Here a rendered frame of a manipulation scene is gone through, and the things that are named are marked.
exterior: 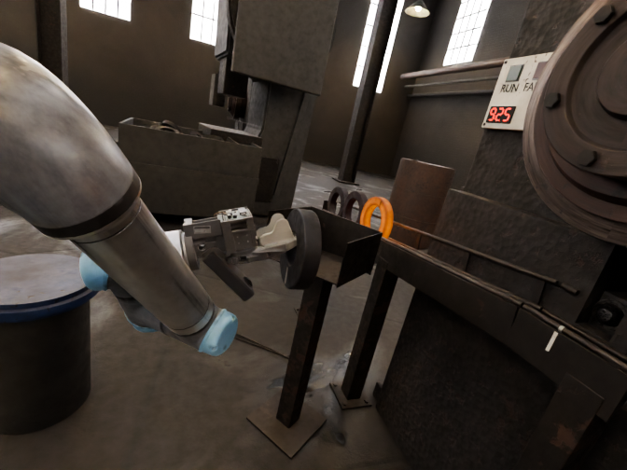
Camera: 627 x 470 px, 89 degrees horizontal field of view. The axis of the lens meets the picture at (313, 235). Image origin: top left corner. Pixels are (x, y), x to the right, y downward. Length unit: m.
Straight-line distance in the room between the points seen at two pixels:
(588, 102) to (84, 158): 0.67
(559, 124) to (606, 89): 0.07
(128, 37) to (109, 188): 10.24
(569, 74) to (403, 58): 11.63
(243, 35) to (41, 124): 2.66
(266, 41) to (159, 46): 7.61
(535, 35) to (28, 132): 1.07
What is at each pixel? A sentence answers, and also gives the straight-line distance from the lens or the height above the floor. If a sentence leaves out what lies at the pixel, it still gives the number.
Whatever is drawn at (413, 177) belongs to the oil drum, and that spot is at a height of 0.72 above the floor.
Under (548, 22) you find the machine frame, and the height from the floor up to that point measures 1.32.
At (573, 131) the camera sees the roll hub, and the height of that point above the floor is 1.03.
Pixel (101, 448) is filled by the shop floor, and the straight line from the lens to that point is 1.24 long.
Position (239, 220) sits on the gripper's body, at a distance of 0.54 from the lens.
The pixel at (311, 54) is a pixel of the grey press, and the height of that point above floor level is 1.55.
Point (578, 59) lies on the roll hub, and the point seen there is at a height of 1.14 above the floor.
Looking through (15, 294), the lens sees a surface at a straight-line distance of 1.09.
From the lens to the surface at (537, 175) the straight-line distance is 0.78.
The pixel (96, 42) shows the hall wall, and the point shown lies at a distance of 10.64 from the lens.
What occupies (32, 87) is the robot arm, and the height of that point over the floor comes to 0.94.
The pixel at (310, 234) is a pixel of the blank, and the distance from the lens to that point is 0.55.
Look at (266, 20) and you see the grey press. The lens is 3.00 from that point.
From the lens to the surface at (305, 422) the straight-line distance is 1.28.
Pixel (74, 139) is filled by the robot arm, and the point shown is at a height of 0.91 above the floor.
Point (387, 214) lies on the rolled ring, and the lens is 1.18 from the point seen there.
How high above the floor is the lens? 0.95
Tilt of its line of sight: 17 degrees down
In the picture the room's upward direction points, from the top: 12 degrees clockwise
